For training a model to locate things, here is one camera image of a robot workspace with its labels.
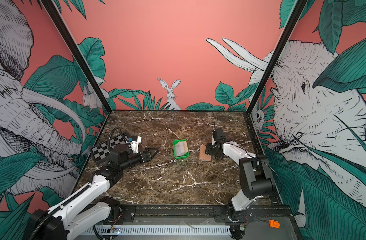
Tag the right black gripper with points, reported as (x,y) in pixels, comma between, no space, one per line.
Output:
(209,150)

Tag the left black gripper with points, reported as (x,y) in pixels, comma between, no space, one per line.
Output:
(147,154)

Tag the tan leather card holder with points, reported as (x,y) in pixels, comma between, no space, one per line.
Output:
(202,155)

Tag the green plastic card tray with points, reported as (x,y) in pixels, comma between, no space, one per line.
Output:
(182,157)

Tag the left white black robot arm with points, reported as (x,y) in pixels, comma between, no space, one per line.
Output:
(69,218)

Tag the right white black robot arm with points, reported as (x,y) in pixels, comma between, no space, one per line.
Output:
(256,178)

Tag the orange connector block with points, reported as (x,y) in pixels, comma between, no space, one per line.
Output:
(274,224)

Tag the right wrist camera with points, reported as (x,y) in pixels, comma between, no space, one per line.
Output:
(218,136)

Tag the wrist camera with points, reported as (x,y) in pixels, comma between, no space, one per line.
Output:
(134,143)
(218,136)

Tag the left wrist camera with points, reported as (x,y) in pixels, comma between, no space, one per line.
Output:
(134,143)

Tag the white slotted cable duct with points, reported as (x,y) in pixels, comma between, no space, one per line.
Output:
(154,230)

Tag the black mounting rail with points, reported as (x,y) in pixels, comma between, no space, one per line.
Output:
(220,213)

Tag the right black frame post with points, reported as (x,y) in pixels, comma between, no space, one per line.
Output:
(290,25)

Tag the black frame post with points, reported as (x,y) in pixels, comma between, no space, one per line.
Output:
(61,26)
(290,25)

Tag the left black frame post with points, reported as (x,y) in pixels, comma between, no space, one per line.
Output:
(61,26)

